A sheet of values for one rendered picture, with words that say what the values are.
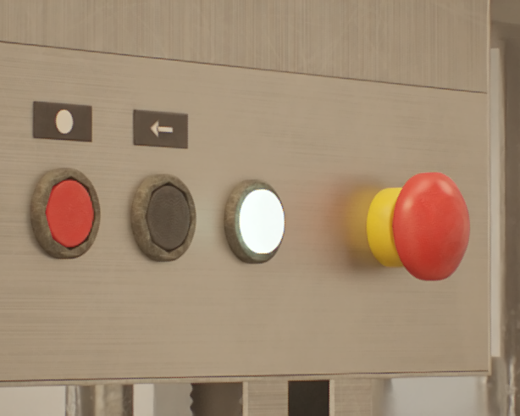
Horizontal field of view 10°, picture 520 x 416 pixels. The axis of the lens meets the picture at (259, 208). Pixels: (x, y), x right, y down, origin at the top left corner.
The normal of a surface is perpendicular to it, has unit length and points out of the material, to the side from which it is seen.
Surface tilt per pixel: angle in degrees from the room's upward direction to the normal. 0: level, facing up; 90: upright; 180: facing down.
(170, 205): 90
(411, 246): 107
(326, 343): 90
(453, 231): 95
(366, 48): 90
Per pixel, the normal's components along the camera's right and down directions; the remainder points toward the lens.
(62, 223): 0.77, -0.03
